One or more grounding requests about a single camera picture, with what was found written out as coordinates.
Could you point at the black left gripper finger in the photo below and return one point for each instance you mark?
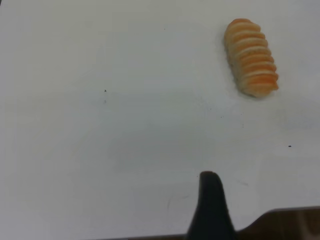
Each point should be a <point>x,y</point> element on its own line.
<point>211,212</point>

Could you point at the striped orange bread roll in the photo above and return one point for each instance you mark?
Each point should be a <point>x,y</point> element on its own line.
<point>251,57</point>

